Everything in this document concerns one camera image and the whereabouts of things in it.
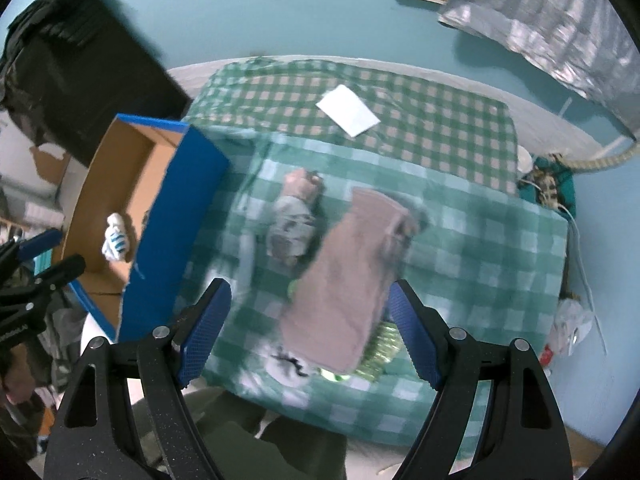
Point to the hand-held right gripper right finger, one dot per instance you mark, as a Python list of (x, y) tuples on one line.
[(412, 335)]

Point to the green beige checkered cloth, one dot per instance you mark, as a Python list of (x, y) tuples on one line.
[(430, 125)]

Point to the white paper card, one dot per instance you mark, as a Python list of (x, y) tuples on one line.
[(348, 110)]

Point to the green mesh scrubber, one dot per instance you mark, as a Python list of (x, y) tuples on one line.
[(380, 352)]

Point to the white sock with black print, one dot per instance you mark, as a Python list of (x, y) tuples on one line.
[(287, 365)]

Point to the teal bag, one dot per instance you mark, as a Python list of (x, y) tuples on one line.
[(550, 185)]

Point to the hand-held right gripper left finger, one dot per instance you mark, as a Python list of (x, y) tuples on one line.
[(205, 332)]

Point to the grey pink sock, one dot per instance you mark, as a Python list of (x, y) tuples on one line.
[(292, 220)]

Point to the black plastic bag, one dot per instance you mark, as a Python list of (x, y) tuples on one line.
[(75, 75)]

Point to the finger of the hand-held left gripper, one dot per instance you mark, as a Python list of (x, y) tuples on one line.
[(42, 242), (62, 267)]

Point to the white plastic bag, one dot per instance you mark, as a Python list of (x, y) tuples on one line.
[(572, 322)]

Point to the blue cardboard box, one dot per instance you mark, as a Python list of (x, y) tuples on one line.
[(170, 230)]

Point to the silver foil sheet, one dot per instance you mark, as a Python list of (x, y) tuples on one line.
[(545, 15)]

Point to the white blue striped sock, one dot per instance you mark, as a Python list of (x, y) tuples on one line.
[(116, 240)]

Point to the green white checkered tablecloth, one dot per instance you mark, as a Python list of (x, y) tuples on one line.
[(475, 270)]

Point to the pink towel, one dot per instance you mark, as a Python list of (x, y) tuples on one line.
[(340, 280)]

